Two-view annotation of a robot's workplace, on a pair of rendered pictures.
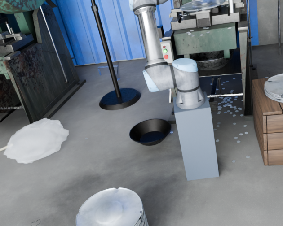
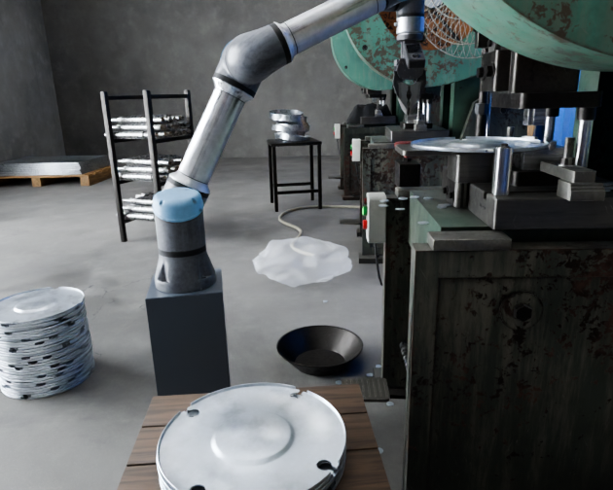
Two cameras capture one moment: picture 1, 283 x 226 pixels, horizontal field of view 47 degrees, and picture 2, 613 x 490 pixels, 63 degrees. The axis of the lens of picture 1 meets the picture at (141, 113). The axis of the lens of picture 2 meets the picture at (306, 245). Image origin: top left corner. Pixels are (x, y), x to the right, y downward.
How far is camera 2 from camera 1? 2.07 m
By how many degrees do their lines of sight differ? 66
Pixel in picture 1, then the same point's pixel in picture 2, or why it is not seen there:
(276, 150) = not seen: outside the picture
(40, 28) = (468, 128)
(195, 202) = (107, 431)
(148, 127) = (348, 347)
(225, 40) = not seen: hidden behind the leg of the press
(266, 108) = (168, 402)
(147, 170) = not seen: hidden behind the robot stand
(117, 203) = (45, 305)
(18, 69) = (377, 167)
